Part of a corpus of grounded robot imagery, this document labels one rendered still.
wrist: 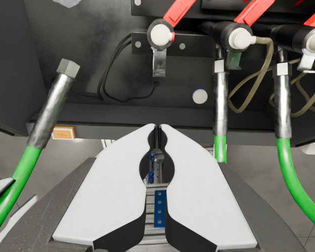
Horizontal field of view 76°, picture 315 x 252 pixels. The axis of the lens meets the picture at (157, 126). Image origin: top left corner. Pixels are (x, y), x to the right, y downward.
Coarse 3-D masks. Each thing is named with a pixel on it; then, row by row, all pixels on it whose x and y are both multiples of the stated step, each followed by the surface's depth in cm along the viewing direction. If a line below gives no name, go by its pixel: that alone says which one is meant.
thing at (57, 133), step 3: (57, 126) 47; (60, 126) 48; (63, 126) 48; (66, 126) 48; (72, 129) 47; (54, 132) 47; (57, 132) 47; (60, 132) 47; (63, 132) 47; (66, 132) 47; (69, 132) 47; (54, 135) 48; (57, 135) 48; (60, 135) 48; (63, 135) 48; (66, 135) 48; (69, 135) 48
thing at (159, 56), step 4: (152, 48) 21; (156, 52) 22; (160, 52) 22; (164, 52) 22; (156, 56) 22; (160, 56) 22; (164, 56) 22; (156, 60) 22; (160, 60) 22; (164, 60) 22; (156, 64) 22; (160, 64) 22; (164, 64) 22; (156, 68) 23; (160, 68) 23; (164, 68) 23
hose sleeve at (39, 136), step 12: (60, 84) 21; (72, 84) 22; (48, 96) 21; (60, 96) 21; (48, 108) 20; (60, 108) 21; (36, 120) 20; (48, 120) 20; (36, 132) 20; (48, 132) 21; (36, 144) 20
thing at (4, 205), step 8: (24, 152) 20; (32, 152) 20; (40, 152) 21; (24, 160) 20; (32, 160) 20; (16, 168) 20; (24, 168) 20; (32, 168) 20; (16, 176) 19; (24, 176) 20; (16, 184) 19; (24, 184) 20; (8, 192) 19; (16, 192) 19; (0, 200) 18; (8, 200) 18; (0, 208) 18; (8, 208) 18; (0, 216) 18; (0, 224) 18
